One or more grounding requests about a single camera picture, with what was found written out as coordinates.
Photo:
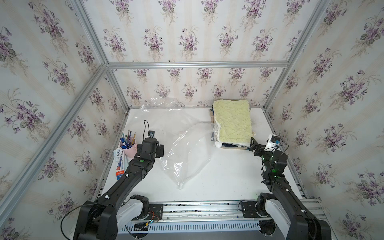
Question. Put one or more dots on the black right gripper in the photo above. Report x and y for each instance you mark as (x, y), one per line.
(257, 145)

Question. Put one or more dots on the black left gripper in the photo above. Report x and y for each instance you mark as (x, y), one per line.
(159, 151)

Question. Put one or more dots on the clear plastic vacuum bag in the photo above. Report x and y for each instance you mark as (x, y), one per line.
(185, 133)

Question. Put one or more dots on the light green knitted blanket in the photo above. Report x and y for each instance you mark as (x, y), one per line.
(234, 121)

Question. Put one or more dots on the beige floral fleece blanket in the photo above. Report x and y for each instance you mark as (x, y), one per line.
(212, 115)

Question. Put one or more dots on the navy star pattern blanket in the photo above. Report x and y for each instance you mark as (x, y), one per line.
(220, 145)

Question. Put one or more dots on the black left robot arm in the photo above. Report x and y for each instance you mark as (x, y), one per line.
(104, 217)

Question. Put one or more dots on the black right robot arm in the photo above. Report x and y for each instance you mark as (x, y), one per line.
(288, 212)

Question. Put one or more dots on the pink pen cup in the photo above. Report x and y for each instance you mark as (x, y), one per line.
(130, 152)

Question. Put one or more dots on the blue pen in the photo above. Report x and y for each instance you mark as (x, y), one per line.
(124, 144)

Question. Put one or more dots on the white toothpaste box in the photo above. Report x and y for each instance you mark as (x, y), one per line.
(121, 160)

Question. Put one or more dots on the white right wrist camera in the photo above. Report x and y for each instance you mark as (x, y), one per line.
(273, 143)

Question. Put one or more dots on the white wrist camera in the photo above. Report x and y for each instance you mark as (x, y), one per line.
(273, 143)
(151, 133)

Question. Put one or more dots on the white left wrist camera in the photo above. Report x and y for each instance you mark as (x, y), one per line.
(151, 133)

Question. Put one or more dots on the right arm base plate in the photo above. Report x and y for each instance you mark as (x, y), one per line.
(255, 210)

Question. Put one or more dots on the aluminium mounting rail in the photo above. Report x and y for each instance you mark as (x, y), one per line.
(197, 211)

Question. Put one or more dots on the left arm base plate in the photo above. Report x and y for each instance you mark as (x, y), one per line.
(140, 212)

